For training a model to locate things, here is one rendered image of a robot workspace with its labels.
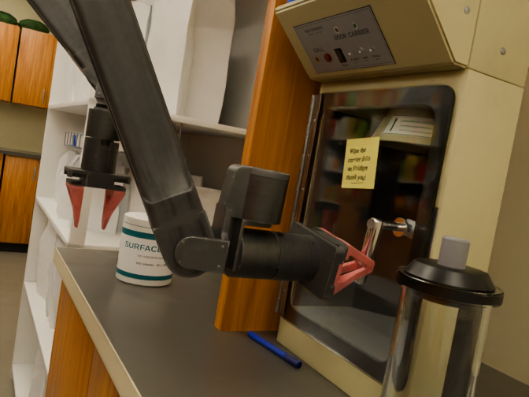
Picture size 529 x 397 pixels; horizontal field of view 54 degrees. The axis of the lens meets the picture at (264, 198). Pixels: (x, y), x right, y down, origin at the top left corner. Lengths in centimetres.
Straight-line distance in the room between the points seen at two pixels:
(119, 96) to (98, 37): 6
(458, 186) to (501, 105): 12
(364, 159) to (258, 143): 23
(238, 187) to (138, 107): 13
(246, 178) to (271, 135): 39
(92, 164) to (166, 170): 38
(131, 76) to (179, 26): 132
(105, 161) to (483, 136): 58
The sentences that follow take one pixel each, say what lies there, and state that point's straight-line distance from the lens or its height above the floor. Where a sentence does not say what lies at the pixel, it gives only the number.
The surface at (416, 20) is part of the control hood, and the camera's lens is 69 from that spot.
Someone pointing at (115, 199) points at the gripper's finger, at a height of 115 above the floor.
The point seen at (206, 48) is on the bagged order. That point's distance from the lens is 200.
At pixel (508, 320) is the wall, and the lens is 116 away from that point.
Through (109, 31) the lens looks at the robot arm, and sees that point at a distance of 54.
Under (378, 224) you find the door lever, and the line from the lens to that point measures 68.
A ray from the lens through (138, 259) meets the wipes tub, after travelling 119.
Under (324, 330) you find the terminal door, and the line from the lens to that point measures 84.
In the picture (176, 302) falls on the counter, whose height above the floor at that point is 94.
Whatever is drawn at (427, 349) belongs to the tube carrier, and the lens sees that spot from 56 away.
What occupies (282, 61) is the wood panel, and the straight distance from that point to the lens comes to 97.
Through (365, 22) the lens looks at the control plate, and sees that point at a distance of 75.
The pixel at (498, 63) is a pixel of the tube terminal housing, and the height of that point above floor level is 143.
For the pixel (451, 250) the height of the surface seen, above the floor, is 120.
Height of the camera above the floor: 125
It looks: 4 degrees down
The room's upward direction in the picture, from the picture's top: 10 degrees clockwise
